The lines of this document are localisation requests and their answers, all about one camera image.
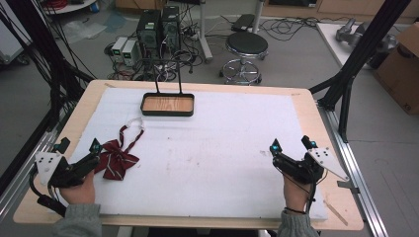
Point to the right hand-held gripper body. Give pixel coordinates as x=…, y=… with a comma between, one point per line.
x=298, y=168

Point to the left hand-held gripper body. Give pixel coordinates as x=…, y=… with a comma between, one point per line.
x=73, y=172

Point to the dark red striped bow tie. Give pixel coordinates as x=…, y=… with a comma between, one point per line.
x=115, y=159

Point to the person's left hand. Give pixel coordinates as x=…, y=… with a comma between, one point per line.
x=80, y=192

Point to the person's right hand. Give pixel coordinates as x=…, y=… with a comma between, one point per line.
x=294, y=194

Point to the black wristband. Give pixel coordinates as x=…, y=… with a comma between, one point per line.
x=295, y=210

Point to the thin wooden stick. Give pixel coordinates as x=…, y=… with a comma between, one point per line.
x=336, y=213

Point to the white foam mat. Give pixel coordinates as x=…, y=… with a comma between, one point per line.
x=204, y=158

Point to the dark rectangular tray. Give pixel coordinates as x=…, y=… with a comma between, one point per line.
x=168, y=104

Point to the white power supply unit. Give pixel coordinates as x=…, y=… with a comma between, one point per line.
x=130, y=52
x=118, y=48

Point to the white board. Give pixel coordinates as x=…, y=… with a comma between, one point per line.
x=329, y=41

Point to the black round stool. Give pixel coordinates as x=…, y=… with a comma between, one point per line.
x=247, y=44

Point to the brown cardboard box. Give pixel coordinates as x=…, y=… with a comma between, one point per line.
x=400, y=72

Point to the clear plastic sheet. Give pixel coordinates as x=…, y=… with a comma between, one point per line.
x=84, y=30

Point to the black computer tower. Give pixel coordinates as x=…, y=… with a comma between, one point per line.
x=171, y=28
x=149, y=31

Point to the black flat device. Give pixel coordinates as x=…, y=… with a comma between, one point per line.
x=243, y=22

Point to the grey desk leg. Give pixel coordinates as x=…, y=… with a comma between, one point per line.
x=205, y=33

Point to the round white table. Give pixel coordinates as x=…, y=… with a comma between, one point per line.
x=69, y=6

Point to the aluminium rail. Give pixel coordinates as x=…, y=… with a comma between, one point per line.
x=19, y=184
x=354, y=164

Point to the small metal bracket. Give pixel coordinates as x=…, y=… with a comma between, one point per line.
x=348, y=187

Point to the black metal frame post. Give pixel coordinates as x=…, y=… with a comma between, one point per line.
x=357, y=59
x=42, y=42

